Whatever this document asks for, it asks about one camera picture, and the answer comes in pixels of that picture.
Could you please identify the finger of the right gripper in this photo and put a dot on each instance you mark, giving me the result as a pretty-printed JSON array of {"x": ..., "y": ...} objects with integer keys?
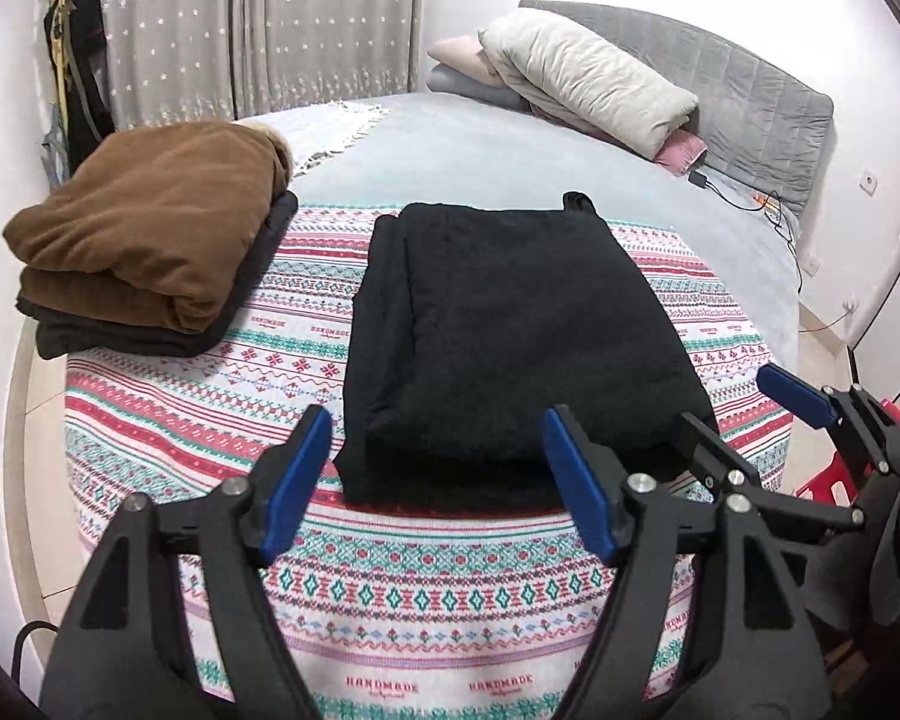
[
  {"x": 832, "y": 404},
  {"x": 725, "y": 473}
]

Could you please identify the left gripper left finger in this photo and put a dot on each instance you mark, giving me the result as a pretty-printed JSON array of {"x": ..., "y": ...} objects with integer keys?
[{"x": 123, "y": 648}]

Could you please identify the black coat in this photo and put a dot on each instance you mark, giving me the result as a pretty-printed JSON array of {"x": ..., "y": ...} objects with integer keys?
[{"x": 469, "y": 325}]

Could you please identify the hanging dark clothes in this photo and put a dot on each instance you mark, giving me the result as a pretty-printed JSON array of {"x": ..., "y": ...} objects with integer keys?
[{"x": 81, "y": 118}]

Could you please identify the red plastic chair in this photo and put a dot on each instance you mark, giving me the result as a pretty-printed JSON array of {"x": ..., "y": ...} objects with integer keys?
[{"x": 834, "y": 485}]

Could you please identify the patterned knit blanket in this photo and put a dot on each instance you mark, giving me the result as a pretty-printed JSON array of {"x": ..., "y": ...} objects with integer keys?
[{"x": 389, "y": 616}]

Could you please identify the dark pink cushion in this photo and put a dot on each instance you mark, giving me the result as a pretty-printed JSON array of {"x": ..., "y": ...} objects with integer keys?
[{"x": 681, "y": 152}]

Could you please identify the black folded garment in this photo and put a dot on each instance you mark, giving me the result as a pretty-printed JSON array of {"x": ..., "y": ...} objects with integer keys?
[{"x": 113, "y": 315}]

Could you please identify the grey quilted headboard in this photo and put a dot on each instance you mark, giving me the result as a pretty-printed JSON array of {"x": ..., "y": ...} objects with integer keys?
[{"x": 762, "y": 126}]

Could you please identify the grey bed sheet mattress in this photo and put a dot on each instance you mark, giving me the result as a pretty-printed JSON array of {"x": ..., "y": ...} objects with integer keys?
[{"x": 440, "y": 148}]

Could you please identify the brown folded coat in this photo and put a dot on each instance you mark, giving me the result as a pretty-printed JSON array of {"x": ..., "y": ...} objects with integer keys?
[{"x": 169, "y": 209}]

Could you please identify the white folded duvet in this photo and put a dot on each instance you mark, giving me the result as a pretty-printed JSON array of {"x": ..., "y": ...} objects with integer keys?
[{"x": 582, "y": 79}]

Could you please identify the grey pillow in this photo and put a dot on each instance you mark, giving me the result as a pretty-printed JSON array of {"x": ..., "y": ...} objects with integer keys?
[{"x": 445, "y": 79}]

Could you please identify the pink pillow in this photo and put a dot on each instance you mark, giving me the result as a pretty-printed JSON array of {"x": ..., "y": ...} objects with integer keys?
[{"x": 465, "y": 54}]

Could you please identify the grey dotted curtain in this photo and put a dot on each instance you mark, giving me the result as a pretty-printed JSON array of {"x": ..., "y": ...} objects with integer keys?
[{"x": 192, "y": 60}]

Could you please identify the wall socket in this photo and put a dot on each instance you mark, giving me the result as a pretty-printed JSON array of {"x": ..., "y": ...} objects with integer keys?
[{"x": 868, "y": 182}]

